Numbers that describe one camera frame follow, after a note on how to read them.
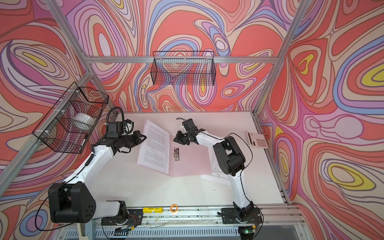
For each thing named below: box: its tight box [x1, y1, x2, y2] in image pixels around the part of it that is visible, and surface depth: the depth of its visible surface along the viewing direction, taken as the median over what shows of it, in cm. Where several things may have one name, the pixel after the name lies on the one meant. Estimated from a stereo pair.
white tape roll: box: [72, 113, 96, 126], surface depth 75 cm
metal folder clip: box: [174, 147, 180, 161], surface depth 98 cm
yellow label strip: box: [142, 207, 164, 213], surface depth 76 cm
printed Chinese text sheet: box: [199, 146, 230, 181], surface depth 90 cm
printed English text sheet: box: [137, 119, 171, 175], surface depth 88 cm
